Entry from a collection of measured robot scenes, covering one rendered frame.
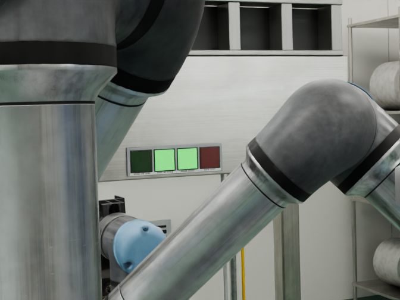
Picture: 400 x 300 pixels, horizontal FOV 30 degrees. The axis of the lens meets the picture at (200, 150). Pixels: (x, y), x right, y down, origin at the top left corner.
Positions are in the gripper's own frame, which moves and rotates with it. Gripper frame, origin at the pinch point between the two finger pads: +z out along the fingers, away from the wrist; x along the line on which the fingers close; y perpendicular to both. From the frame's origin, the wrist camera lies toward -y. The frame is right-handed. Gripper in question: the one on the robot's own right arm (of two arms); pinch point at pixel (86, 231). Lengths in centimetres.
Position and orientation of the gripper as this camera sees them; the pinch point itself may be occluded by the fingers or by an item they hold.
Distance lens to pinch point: 137.8
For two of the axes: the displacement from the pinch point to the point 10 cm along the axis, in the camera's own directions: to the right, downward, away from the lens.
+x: -9.2, 0.7, -3.8
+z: -3.8, -0.4, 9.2
